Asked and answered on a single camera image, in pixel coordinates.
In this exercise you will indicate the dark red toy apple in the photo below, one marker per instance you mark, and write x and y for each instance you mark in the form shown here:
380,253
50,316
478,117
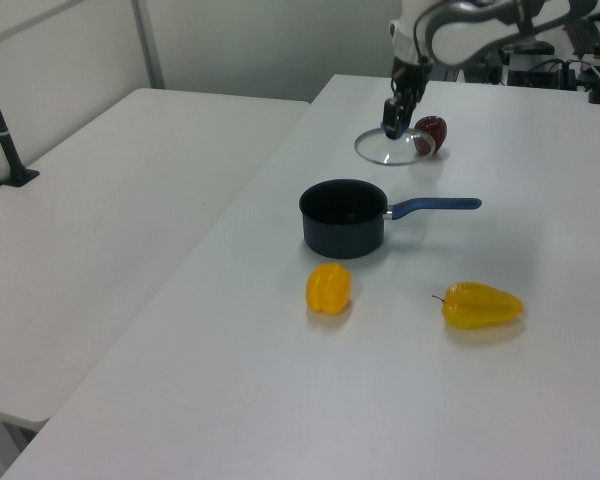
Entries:
432,130

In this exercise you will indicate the white side table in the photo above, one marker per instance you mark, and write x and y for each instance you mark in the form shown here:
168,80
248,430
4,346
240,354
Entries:
105,225

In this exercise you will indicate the black pole with base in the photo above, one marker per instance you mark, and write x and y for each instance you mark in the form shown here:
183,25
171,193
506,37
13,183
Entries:
5,145

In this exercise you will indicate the black electronics box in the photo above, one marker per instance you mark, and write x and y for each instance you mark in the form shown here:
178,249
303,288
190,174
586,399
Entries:
540,75

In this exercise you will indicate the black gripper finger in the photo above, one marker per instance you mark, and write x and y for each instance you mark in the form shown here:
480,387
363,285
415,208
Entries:
392,120
412,111

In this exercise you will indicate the yellow toy bell pepper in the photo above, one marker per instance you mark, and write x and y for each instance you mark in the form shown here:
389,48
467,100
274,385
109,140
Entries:
330,290

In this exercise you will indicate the black keyboard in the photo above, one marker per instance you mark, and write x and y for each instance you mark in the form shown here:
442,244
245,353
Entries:
585,35

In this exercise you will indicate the glass lid with blue knob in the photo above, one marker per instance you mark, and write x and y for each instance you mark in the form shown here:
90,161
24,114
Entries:
380,150

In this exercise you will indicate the white partition post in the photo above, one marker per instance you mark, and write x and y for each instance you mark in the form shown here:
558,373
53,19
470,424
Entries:
150,45

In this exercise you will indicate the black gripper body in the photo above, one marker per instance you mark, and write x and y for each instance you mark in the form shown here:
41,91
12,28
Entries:
409,80

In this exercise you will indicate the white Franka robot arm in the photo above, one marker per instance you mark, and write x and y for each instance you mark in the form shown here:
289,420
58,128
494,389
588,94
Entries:
470,35

